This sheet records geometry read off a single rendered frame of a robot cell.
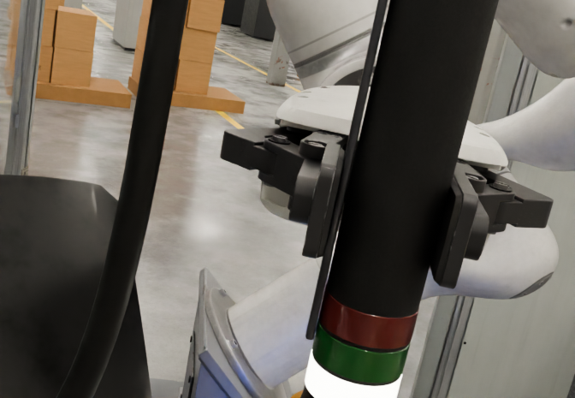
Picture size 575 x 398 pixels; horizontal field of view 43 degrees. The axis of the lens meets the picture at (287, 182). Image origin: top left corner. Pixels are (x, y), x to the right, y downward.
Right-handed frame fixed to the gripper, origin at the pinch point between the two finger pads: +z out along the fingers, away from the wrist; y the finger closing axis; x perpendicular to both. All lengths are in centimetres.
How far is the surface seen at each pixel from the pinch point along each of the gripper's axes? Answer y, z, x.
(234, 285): 40, -333, -146
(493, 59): -118, -666, -20
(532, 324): -63, -179, -72
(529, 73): -43, -179, -3
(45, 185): 15.2, -7.8, -4.3
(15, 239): 15.0, -4.8, -6.0
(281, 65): 114, -1110, -109
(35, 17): 69, -127, -9
